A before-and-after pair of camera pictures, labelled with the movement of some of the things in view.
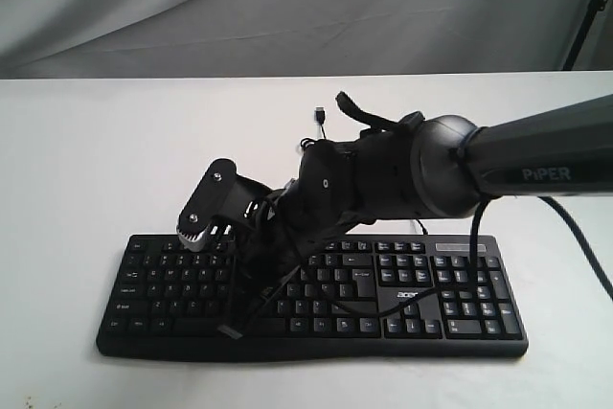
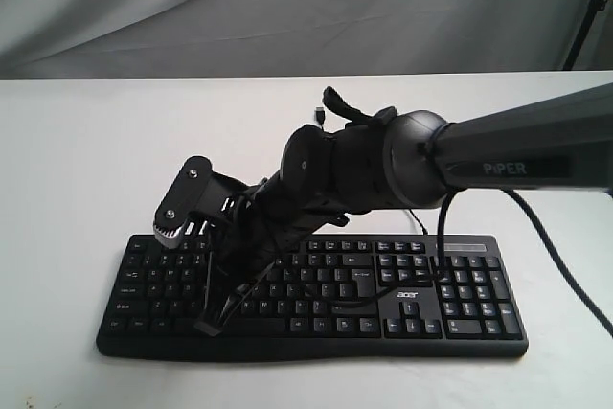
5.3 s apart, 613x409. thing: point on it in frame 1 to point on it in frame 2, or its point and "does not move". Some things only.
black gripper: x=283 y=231 to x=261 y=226
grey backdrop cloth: x=142 y=13 does not move
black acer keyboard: x=350 y=297 does not move
